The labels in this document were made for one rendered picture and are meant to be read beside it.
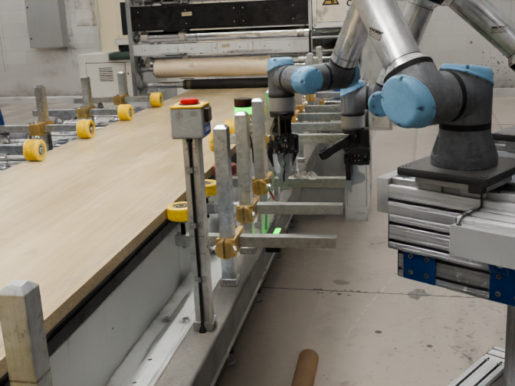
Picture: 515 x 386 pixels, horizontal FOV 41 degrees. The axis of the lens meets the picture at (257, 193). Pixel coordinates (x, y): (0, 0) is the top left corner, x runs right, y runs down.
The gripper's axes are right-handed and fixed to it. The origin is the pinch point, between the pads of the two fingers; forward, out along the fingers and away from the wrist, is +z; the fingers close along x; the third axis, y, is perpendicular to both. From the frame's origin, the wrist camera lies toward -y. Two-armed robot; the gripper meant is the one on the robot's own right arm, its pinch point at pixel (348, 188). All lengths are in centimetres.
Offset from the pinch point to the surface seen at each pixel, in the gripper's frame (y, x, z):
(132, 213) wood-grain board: -53, -56, -9
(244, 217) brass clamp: -28.0, -33.6, -0.4
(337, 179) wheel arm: -3.3, -1.5, -3.5
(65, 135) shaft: -153, 109, -2
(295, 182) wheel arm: -17.3, -1.5, -2.7
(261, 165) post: -27.5, -5.8, -9.8
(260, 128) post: -27.0, -5.8, -22.0
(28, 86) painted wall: -602, 878, 41
